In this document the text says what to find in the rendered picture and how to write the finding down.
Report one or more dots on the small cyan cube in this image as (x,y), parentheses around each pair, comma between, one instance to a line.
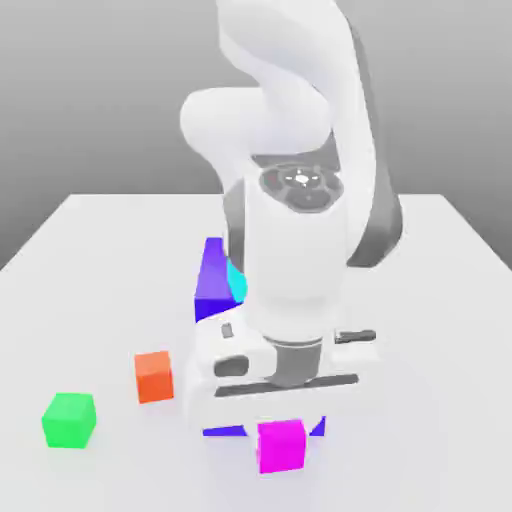
(236,283)

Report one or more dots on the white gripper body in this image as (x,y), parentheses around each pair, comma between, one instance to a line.
(224,410)

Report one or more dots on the large blue box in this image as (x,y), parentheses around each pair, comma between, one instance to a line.
(212,280)

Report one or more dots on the small magenta cube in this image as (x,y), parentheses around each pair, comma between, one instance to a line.
(280,447)

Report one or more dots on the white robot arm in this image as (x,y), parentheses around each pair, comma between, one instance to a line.
(296,256)

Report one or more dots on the small orange cube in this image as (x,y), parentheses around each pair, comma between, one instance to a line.
(154,378)

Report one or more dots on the small green cube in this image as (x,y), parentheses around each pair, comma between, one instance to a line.
(68,420)

